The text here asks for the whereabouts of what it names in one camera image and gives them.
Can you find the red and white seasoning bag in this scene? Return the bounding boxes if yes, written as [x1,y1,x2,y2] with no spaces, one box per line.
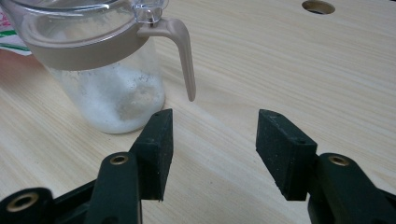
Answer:
[0,8,33,57]

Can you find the clear jar with beige lid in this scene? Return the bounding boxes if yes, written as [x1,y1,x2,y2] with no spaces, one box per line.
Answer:
[0,0,197,135]

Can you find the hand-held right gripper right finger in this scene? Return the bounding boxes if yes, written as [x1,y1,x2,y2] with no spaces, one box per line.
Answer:
[255,108,396,224]

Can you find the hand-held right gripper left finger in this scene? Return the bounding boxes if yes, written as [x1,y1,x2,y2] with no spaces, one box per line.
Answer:
[83,107,175,224]

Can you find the round table cable hole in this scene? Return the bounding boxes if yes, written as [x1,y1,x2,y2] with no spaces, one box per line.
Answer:
[301,0,336,16]

